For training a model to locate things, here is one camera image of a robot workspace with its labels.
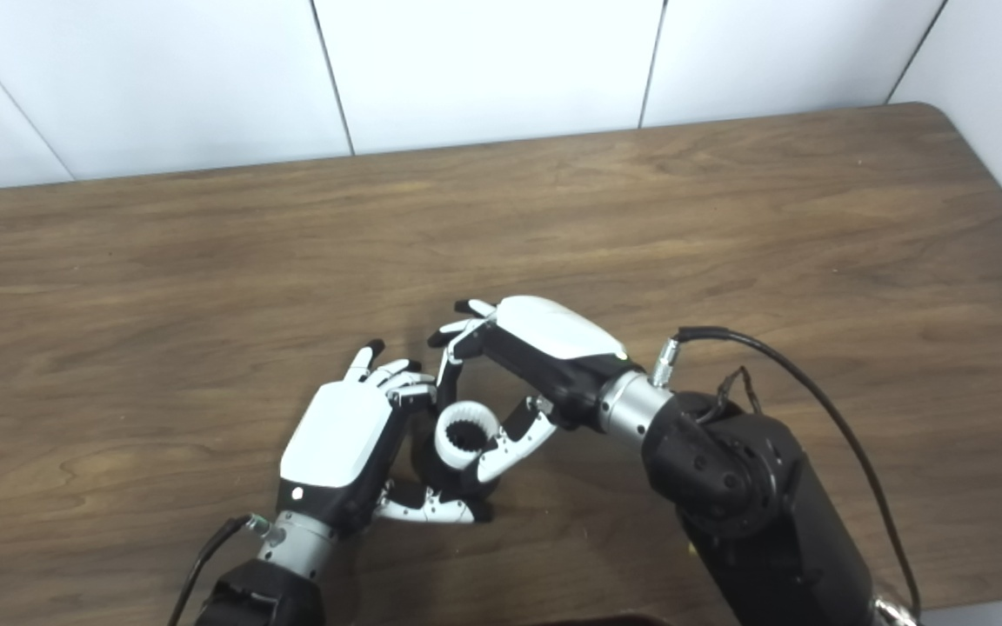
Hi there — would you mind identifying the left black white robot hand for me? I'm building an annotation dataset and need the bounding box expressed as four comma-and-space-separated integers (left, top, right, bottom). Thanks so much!
275, 339, 493, 536

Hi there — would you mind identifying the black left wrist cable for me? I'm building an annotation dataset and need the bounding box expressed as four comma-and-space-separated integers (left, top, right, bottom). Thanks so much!
166, 515, 271, 626

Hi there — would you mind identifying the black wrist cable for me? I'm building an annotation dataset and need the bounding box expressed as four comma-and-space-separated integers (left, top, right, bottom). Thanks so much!
651, 326, 921, 618
166, 515, 271, 626

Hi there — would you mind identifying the round black plastic part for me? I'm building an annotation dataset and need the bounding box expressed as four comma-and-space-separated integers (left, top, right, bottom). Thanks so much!
410, 407, 504, 503

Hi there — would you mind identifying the thin black arm wire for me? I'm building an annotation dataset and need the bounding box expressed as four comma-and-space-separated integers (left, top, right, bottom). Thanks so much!
697, 365, 763, 425

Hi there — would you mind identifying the white plastic ring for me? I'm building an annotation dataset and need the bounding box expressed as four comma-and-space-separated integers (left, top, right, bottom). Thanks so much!
434, 402, 502, 472

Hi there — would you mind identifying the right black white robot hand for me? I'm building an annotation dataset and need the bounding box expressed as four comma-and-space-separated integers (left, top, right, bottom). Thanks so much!
427, 296, 641, 483

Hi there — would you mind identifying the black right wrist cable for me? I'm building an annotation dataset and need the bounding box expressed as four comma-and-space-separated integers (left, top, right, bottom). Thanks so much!
651, 326, 921, 618

